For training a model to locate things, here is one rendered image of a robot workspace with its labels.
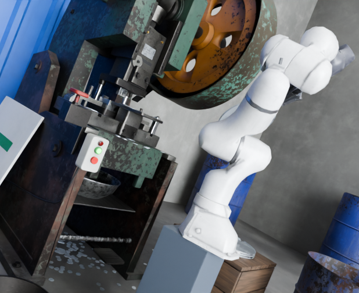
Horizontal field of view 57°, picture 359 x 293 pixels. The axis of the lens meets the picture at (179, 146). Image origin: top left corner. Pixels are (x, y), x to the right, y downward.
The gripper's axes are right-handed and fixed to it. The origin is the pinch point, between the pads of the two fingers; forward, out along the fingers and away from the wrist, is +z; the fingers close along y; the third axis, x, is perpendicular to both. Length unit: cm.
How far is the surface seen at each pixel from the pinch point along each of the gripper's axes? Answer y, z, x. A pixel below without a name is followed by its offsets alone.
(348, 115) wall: 128, 19, -281
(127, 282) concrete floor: -57, 90, 20
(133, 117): 4, 46, 44
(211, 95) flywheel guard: 20.5, 25.0, 7.4
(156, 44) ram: 37, 27, 41
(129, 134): -1, 52, 42
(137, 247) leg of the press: -43, 81, 19
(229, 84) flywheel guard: 20.7, 14.0, 5.3
